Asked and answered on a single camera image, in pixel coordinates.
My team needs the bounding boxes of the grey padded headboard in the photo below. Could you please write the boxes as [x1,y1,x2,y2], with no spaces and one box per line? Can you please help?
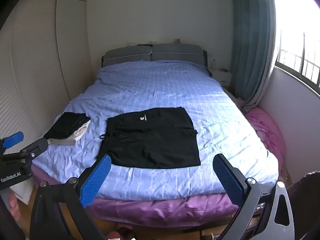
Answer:
[101,43,208,68]

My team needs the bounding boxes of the purple bed skirt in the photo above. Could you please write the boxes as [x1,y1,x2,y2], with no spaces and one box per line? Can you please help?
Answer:
[31,166,240,228]

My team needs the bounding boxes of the white nightstand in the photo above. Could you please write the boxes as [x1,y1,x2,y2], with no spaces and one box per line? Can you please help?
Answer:
[208,68,233,86]

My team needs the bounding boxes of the beige louvred wardrobe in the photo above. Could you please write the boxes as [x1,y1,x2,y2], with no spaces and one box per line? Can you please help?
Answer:
[0,0,92,142]

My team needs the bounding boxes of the teal curtain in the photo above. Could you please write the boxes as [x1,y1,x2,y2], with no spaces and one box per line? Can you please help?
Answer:
[230,0,278,111]

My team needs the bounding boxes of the red slippers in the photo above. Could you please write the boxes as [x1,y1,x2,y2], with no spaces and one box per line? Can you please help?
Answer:
[107,226,137,240]

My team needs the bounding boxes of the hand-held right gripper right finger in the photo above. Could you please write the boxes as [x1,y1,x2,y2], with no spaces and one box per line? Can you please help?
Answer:
[212,154,295,240]

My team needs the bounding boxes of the barred window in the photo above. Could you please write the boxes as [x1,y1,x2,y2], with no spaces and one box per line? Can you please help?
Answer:
[274,0,320,91]

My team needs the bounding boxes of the stack of folded clothes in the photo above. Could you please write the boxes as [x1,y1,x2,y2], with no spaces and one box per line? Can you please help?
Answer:
[43,112,92,146]

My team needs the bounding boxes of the dark brown chair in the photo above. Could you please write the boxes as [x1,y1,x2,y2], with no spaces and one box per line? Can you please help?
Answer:
[287,171,320,240]

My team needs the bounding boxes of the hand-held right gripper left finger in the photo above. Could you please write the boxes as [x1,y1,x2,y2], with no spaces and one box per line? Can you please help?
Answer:
[29,154,112,240]

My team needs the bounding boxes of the blue patterned bed sheet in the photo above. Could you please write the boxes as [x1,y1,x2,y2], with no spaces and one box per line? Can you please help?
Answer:
[31,60,279,202]

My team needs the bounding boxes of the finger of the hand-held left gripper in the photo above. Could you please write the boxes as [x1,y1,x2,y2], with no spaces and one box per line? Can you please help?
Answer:
[19,138,49,161]
[0,131,25,153]

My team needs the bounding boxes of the pink blanket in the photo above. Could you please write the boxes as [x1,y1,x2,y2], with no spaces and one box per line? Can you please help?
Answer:
[244,107,286,171]

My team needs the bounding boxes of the black pants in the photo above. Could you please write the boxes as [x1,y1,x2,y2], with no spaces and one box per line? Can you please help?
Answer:
[96,107,202,169]

